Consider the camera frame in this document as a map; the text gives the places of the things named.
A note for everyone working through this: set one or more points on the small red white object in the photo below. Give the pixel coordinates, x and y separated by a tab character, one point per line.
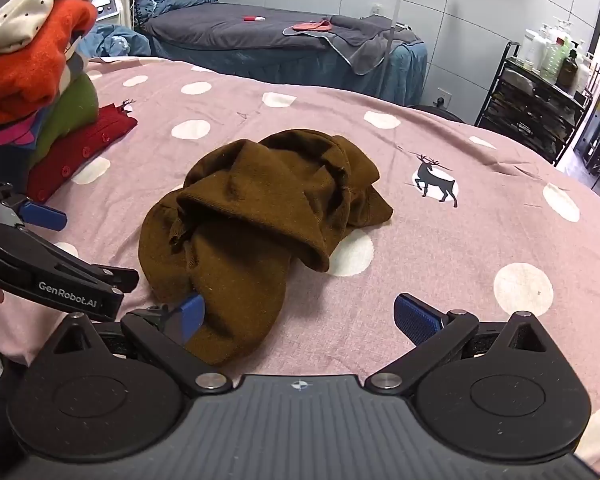
252	18

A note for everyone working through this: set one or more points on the grey massage bed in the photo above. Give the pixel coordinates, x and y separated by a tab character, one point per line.
220	30

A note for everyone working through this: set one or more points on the group of bottles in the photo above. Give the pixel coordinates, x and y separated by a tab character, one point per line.
550	55

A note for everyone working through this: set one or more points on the brown bottle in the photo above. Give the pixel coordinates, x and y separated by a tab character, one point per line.
568	70

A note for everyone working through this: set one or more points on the pink polka dot blanket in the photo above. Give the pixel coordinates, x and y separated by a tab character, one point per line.
430	240

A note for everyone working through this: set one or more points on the coral cloth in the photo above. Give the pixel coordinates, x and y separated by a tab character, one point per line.
312	25

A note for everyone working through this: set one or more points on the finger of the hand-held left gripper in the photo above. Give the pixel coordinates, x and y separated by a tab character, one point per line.
115	277
42	216

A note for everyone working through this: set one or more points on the orange sweater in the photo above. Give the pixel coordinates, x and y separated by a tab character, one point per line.
25	70

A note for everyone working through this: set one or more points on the green garment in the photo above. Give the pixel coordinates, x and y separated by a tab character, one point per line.
70	115

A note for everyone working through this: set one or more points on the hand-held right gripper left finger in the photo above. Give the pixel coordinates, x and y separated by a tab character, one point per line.
192	312

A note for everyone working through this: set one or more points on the black stool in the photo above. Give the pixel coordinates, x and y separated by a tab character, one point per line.
435	110

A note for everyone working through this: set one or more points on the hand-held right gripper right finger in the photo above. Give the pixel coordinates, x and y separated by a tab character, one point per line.
417	317

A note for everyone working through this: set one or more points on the grey towel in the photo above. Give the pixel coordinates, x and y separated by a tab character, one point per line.
365	40

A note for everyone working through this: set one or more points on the white wall socket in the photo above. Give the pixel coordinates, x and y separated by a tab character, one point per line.
378	9

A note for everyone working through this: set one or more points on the blue bedding pile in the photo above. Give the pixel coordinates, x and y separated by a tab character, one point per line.
115	40

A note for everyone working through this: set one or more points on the clear stand pole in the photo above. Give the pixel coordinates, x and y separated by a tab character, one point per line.
397	5

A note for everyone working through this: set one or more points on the white beauty machine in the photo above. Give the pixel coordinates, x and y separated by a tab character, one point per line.
107	5

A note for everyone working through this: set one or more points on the wall socket with plug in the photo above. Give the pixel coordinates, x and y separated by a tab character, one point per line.
445	96

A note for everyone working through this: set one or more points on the red buttoned cardigan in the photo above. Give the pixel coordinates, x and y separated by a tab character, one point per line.
80	155

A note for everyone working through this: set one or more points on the cream dotted garment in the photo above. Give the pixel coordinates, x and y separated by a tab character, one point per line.
15	20

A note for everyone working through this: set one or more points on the black rack cart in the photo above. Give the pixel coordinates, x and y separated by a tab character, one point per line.
525	105

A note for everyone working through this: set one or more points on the brown sweater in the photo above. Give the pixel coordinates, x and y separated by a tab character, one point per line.
260	210

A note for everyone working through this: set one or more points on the pink garment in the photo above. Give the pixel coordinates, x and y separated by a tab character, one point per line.
10	137

